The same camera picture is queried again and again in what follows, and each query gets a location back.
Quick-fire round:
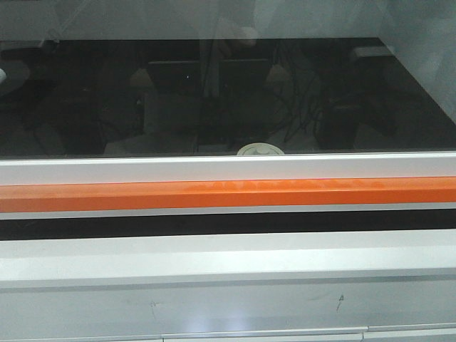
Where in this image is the glass jar with white lid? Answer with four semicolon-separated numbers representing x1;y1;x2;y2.
237;142;284;156

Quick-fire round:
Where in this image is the white cylinder at left edge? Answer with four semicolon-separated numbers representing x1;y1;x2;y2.
0;69;6;83

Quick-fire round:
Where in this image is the orange sash handle bar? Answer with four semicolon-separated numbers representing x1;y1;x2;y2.
1;177;455;213

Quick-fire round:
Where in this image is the white fume hood sash frame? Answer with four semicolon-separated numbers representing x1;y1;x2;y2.
1;152;455;185

